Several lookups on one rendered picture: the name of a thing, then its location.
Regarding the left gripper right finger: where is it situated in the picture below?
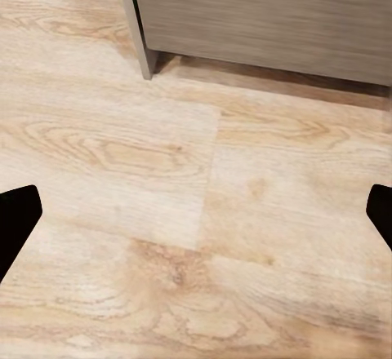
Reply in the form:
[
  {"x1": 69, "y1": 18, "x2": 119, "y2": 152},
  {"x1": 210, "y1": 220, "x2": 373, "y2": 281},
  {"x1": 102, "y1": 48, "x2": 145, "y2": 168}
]
[{"x1": 366, "y1": 184, "x2": 392, "y2": 250}]

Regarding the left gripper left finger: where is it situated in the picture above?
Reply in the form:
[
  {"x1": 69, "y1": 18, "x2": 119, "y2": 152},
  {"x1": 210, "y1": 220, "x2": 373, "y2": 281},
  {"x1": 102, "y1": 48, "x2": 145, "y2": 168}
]
[{"x1": 0, "y1": 184, "x2": 42, "y2": 281}]

